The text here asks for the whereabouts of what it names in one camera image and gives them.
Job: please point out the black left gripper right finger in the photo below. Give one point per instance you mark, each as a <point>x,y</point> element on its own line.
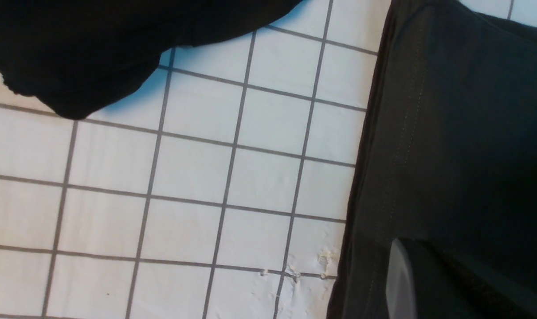
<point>450,285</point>

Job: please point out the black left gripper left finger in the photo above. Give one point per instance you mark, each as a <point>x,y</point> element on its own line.
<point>400,286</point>

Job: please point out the gray long-sleeved shirt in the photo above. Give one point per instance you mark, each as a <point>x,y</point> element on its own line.
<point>448,152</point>

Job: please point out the black cloth pile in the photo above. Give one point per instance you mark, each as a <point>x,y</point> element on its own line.
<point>79,56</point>

